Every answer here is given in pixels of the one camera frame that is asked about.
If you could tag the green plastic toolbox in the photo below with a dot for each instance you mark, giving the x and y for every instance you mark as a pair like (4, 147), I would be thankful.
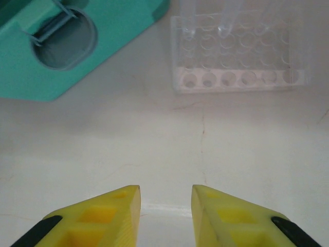
(115, 51)

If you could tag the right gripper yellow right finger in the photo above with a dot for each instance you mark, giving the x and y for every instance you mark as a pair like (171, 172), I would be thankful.
(231, 226)

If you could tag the clear plastic test tube rack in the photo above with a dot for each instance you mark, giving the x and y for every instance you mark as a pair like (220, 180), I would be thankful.
(231, 82)

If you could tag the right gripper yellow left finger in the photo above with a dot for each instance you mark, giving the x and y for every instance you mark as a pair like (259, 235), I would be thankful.
(102, 226)

